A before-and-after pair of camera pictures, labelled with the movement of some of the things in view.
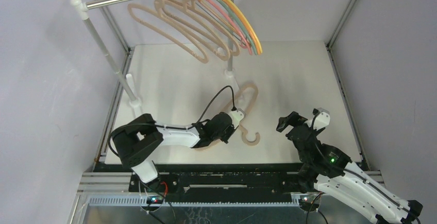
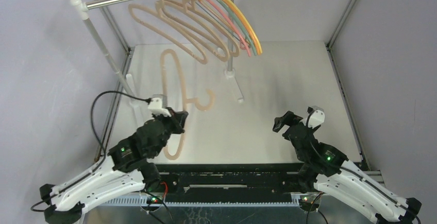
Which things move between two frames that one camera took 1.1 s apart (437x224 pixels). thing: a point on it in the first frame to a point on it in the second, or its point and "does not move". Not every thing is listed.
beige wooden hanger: [232, 102] to [185, 101]
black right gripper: [297, 129] does not move
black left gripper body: [225, 135] to [171, 125]
